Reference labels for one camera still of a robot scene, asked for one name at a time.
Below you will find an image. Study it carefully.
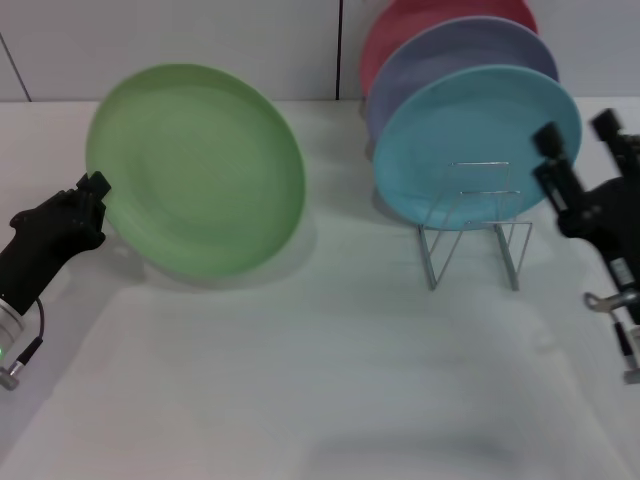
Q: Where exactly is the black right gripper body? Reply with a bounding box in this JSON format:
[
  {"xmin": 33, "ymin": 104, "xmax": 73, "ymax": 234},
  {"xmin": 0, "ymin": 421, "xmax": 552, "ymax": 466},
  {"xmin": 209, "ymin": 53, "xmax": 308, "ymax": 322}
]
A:
[{"xmin": 557, "ymin": 177, "xmax": 640, "ymax": 294}]

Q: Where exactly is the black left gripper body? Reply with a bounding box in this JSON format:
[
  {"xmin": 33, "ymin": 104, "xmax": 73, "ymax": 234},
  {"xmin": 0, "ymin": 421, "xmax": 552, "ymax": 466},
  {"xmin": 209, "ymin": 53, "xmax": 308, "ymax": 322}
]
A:
[{"xmin": 0, "ymin": 187, "xmax": 106, "ymax": 314}]

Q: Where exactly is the green round plate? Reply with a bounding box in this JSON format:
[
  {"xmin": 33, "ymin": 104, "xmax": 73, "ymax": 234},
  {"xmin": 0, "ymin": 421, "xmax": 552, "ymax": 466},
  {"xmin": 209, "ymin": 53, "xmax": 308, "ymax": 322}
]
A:
[{"xmin": 84, "ymin": 62, "xmax": 307, "ymax": 277}]

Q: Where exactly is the turquoise round plate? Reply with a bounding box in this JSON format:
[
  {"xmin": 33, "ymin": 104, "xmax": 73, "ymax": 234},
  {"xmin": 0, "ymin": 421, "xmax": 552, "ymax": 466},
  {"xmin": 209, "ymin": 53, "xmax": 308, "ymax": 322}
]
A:
[{"xmin": 372, "ymin": 63, "xmax": 584, "ymax": 232}]

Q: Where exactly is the purple round plate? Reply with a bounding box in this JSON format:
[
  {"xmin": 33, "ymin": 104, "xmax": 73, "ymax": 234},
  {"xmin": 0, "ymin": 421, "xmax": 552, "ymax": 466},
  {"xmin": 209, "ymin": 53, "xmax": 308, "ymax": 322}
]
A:
[{"xmin": 364, "ymin": 15, "xmax": 560, "ymax": 147}]

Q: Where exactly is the red round plate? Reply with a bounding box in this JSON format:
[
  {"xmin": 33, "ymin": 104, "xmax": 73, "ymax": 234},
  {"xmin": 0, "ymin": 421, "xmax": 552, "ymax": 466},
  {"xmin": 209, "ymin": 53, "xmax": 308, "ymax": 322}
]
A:
[{"xmin": 359, "ymin": 0, "xmax": 540, "ymax": 102}]

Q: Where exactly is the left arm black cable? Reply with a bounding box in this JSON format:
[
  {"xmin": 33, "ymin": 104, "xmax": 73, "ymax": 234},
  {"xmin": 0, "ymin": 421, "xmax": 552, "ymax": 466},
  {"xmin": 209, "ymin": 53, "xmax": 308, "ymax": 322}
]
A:
[{"xmin": 0, "ymin": 297, "xmax": 47, "ymax": 392}]

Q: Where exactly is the silver wire plate rack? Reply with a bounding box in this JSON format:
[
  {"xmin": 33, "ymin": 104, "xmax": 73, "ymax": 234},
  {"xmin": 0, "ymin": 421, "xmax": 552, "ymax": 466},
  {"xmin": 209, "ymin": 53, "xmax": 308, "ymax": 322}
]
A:
[{"xmin": 417, "ymin": 160, "xmax": 534, "ymax": 292}]

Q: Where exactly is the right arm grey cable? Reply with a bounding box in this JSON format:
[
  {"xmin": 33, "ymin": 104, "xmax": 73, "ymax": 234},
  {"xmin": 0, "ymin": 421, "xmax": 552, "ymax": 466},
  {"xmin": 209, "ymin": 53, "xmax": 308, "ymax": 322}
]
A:
[{"xmin": 584, "ymin": 292, "xmax": 640, "ymax": 385}]

